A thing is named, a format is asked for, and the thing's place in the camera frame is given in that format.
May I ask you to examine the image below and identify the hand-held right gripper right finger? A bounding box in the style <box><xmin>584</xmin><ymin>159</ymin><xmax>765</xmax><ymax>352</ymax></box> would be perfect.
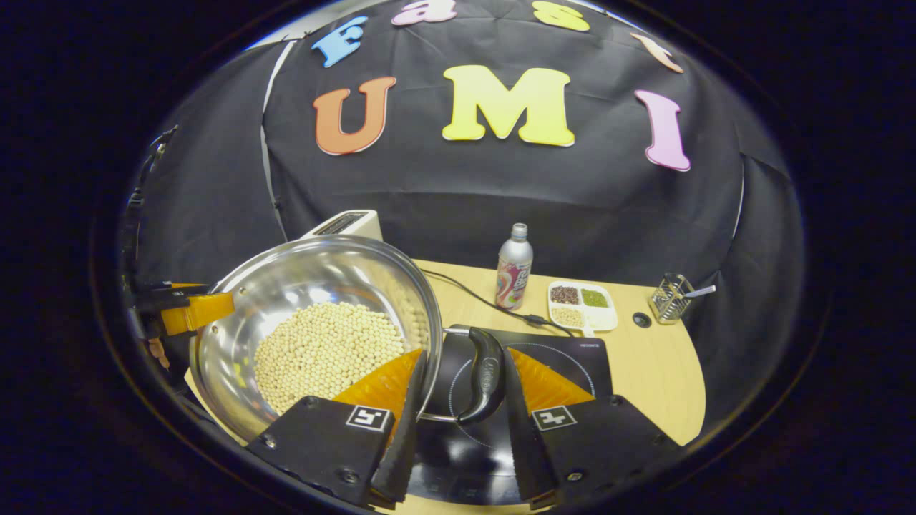
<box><xmin>501</xmin><ymin>347</ymin><xmax>684</xmax><ymax>511</ymax></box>

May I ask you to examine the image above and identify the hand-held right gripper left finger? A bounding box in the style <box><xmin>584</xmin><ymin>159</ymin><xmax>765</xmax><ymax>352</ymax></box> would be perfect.
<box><xmin>245</xmin><ymin>349</ymin><xmax>429</xmax><ymax>511</ymax></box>

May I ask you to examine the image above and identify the black induction cooktop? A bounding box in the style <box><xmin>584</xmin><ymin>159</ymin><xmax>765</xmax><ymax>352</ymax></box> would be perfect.
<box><xmin>408</xmin><ymin>325</ymin><xmax>615</xmax><ymax>506</ymax></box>

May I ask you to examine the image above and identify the stainless steel pot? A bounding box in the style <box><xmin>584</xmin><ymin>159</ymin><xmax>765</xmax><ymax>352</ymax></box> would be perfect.
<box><xmin>190</xmin><ymin>235</ymin><xmax>508</xmax><ymax>445</ymax></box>

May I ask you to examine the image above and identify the pile of soybeans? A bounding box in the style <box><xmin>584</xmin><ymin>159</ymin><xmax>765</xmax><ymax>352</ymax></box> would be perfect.
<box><xmin>254</xmin><ymin>301</ymin><xmax>408</xmax><ymax>416</ymax></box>

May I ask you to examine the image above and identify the white divided bean dish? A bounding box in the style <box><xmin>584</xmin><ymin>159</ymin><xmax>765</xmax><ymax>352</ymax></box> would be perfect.
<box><xmin>547</xmin><ymin>280</ymin><xmax>619</xmax><ymax>338</ymax></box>

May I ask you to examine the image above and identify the silver drink bottle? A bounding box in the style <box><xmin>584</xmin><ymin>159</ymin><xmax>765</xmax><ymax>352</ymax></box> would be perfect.
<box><xmin>495</xmin><ymin>222</ymin><xmax>534</xmax><ymax>311</ymax></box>

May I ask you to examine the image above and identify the white toaster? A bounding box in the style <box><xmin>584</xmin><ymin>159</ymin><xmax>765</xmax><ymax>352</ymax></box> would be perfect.
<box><xmin>301</xmin><ymin>210</ymin><xmax>384</xmax><ymax>243</ymax></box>

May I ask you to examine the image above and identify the clear glass holder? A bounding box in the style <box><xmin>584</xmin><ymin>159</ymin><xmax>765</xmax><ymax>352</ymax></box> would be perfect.
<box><xmin>648</xmin><ymin>273</ymin><xmax>694</xmax><ymax>325</ymax></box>

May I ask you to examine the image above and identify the black power cable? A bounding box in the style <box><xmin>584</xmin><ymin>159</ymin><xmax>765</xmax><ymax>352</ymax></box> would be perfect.
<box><xmin>421</xmin><ymin>269</ymin><xmax>578</xmax><ymax>338</ymax></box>

